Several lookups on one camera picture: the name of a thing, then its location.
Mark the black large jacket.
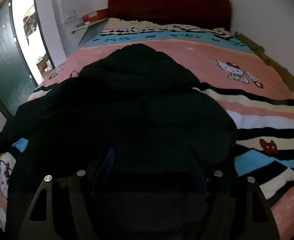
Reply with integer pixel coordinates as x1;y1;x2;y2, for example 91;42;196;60
0;44;238;239

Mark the pink Hello Kitty blanket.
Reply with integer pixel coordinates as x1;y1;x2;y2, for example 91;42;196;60
0;17;294;240

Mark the olive mattress edge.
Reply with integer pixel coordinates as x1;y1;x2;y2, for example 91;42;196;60
234;31;294;93

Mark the green metal door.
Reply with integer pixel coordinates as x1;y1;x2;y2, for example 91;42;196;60
0;0;37;119

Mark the dark red headboard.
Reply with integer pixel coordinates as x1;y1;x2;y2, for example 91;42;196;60
107;0;231;31

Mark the orange box on shelf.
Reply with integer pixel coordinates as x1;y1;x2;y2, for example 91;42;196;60
82;8;108;23

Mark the white wall shelf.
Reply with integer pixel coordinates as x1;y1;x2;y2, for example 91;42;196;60
71;17;108;33

